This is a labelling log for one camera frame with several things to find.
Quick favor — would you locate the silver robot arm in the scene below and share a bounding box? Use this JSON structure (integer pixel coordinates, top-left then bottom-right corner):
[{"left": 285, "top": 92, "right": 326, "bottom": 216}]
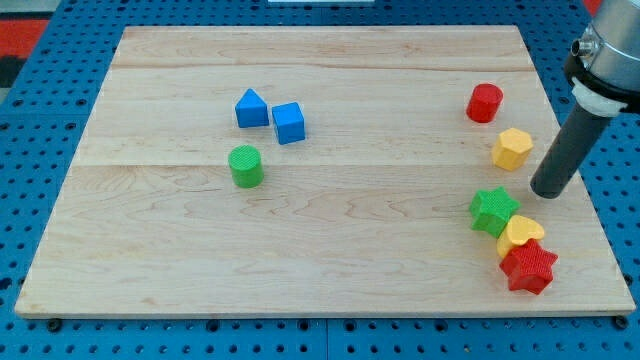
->
[{"left": 530, "top": 0, "right": 639, "bottom": 199}]

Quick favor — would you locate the yellow heart block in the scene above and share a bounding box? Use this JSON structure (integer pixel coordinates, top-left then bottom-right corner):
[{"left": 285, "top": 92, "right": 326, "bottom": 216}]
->
[{"left": 496, "top": 215, "right": 545, "bottom": 258}]

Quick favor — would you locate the green star block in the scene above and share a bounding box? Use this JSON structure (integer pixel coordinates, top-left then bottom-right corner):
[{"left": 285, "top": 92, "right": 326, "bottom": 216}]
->
[{"left": 469, "top": 186, "right": 521, "bottom": 238}]

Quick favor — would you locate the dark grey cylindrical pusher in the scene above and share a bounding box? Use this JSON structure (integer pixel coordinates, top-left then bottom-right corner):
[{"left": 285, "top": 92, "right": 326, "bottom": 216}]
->
[{"left": 530, "top": 103, "right": 611, "bottom": 199}]

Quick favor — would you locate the blue triangle block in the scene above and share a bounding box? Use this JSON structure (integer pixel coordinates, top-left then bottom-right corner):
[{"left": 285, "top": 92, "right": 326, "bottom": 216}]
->
[{"left": 235, "top": 88, "right": 269, "bottom": 128}]

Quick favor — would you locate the yellow hexagon block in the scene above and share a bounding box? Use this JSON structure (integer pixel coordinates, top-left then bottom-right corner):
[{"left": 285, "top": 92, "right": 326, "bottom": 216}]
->
[{"left": 491, "top": 128, "right": 534, "bottom": 171}]

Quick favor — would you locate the wooden board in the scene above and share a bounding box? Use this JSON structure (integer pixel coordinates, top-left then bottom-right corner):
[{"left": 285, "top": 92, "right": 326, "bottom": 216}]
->
[{"left": 15, "top": 26, "right": 635, "bottom": 319}]

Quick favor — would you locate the red star block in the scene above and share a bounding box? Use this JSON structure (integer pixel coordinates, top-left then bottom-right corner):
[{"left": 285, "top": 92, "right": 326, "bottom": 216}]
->
[{"left": 499, "top": 238, "right": 558, "bottom": 295}]

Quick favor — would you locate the blue cube block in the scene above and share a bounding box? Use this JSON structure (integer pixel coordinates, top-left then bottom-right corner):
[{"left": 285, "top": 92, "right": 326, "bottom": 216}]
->
[{"left": 272, "top": 102, "right": 306, "bottom": 145}]

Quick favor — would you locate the green cylinder block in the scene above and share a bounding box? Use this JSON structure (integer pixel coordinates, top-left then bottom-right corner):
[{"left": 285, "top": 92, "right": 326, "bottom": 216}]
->
[{"left": 228, "top": 145, "right": 264, "bottom": 188}]

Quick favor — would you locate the red cylinder block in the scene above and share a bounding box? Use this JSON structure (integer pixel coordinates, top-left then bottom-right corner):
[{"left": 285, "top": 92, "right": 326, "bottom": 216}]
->
[{"left": 466, "top": 83, "right": 504, "bottom": 123}]

